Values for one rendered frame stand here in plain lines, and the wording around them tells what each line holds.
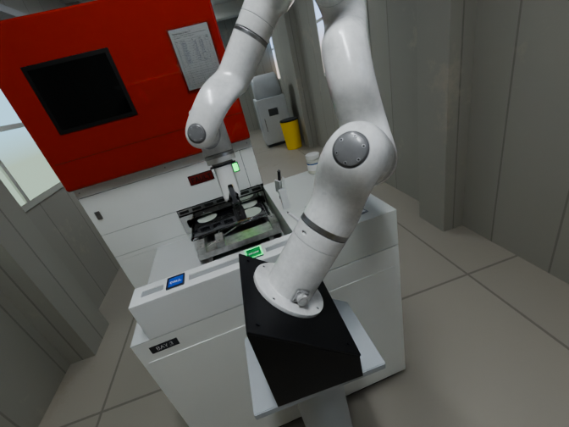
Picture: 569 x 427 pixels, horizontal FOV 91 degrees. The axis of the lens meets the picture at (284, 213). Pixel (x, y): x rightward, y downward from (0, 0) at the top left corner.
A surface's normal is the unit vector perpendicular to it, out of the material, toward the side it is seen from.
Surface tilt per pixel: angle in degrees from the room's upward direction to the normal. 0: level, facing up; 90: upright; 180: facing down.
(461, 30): 90
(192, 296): 90
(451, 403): 0
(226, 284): 90
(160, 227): 90
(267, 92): 71
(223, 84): 49
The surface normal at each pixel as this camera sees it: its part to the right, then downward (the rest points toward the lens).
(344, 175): -0.54, 0.55
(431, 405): -0.23, -0.86
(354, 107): -0.11, 0.83
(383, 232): 0.26, 0.39
